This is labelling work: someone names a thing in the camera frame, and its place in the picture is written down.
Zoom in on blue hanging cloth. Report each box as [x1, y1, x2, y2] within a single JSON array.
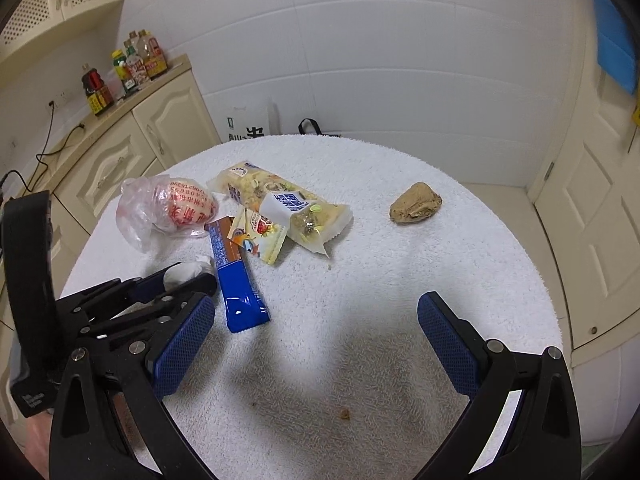
[[588, 0, 639, 96]]

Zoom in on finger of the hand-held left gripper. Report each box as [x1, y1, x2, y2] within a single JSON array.
[[57, 262, 177, 322], [75, 274, 219, 347]]

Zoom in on white tissue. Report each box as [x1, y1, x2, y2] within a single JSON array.
[[164, 255, 217, 291]]

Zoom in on yellow-capped green bottle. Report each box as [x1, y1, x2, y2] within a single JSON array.
[[111, 50, 139, 97]]

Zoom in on small yellow snack packet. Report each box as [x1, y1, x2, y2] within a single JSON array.
[[229, 206, 288, 267]]

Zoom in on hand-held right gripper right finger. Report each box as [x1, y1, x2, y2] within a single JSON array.
[[416, 291, 583, 480]]

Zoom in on cream panelled door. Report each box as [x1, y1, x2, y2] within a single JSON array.
[[531, 50, 640, 356]]

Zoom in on person's left hand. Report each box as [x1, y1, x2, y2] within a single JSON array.
[[24, 410, 54, 478]]

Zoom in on white printed plastic bag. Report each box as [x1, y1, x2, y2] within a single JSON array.
[[221, 96, 282, 145]]

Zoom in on dark sauce bottle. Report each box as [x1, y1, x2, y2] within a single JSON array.
[[81, 63, 114, 117]]

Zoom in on clear red-printed plastic bag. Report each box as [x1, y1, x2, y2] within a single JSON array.
[[116, 174, 219, 254]]

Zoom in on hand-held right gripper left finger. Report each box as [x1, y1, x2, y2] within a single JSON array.
[[48, 294, 217, 480]]

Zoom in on black power cable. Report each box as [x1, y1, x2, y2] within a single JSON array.
[[0, 101, 86, 196]]

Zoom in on white towel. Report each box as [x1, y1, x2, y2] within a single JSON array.
[[59, 134, 565, 480]]

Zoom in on blue snack wrapper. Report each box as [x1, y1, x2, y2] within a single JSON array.
[[206, 216, 272, 334]]

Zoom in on cream door frame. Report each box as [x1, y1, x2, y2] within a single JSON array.
[[523, 30, 597, 207]]

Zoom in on cream base cabinet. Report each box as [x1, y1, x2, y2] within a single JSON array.
[[0, 54, 222, 331]]

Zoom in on large amber oil bottle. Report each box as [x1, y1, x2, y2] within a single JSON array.
[[137, 29, 169, 80]]

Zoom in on large yellow snack packet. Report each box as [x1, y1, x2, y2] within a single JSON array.
[[207, 160, 354, 260]]

